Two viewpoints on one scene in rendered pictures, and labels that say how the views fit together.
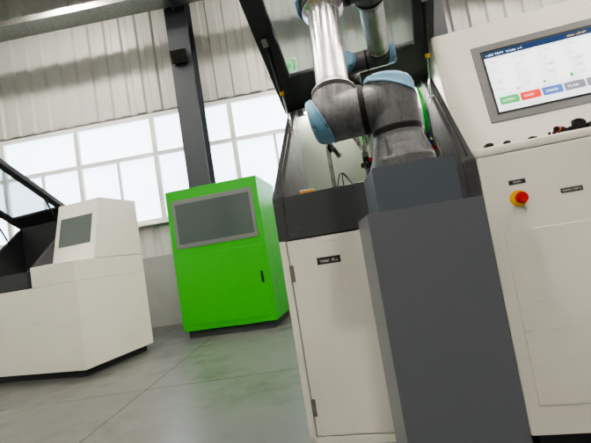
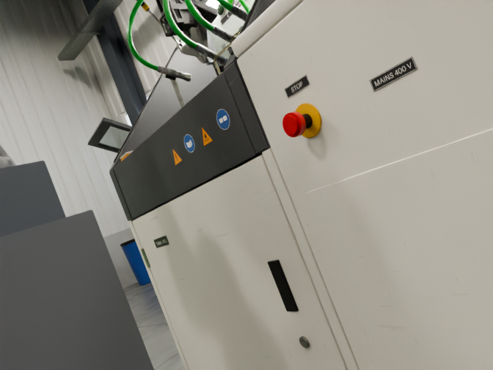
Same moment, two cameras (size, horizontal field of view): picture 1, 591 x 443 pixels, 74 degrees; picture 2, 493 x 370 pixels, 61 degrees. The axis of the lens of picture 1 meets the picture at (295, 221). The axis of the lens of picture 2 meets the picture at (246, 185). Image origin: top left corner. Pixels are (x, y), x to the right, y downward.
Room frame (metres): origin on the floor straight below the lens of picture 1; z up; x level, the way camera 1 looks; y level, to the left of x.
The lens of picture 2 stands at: (0.68, -1.00, 0.73)
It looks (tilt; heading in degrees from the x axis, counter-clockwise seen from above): 1 degrees up; 39
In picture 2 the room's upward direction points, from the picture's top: 22 degrees counter-clockwise
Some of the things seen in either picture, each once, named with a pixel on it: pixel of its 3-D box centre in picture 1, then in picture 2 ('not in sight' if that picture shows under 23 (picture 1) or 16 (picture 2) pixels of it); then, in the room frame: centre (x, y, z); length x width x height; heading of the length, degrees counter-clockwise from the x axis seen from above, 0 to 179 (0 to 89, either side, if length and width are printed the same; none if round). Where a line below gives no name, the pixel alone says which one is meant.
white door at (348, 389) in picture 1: (393, 327); (234, 332); (1.35, -0.27, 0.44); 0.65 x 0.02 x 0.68; 77
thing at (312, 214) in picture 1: (372, 203); (174, 161); (1.36, -0.27, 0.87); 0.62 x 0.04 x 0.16; 77
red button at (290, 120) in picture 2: (520, 197); (298, 122); (1.22, -0.70, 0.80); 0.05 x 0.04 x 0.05; 77
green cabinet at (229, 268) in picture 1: (231, 256); not in sight; (4.60, 0.80, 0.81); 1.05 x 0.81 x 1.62; 80
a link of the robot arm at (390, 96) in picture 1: (389, 103); not in sight; (0.93, -0.27, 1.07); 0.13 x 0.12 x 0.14; 74
